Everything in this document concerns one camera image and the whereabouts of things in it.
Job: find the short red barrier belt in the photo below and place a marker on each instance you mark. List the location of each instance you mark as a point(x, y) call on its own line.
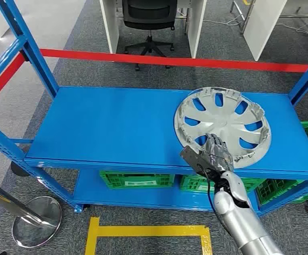
point(2, 81)

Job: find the blue metal shelf rack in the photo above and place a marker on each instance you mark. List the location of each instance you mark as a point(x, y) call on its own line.
point(103, 123)

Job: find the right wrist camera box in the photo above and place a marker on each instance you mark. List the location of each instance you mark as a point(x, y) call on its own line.
point(191, 156)

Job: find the long red barrier belt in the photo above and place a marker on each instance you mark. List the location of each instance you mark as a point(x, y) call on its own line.
point(170, 61)

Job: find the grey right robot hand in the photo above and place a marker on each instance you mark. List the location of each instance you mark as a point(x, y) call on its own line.
point(219, 156)

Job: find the white desk with metal legs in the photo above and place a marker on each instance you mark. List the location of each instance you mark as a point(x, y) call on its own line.
point(263, 24)

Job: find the black office chair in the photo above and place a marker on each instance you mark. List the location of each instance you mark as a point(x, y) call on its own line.
point(149, 14)

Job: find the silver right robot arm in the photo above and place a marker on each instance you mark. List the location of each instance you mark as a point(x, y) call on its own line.
point(238, 218)

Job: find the yellow floor tape square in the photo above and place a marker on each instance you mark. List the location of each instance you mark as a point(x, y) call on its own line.
point(149, 231)

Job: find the silver plastic hubcap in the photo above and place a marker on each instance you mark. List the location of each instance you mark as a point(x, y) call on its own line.
point(223, 121)

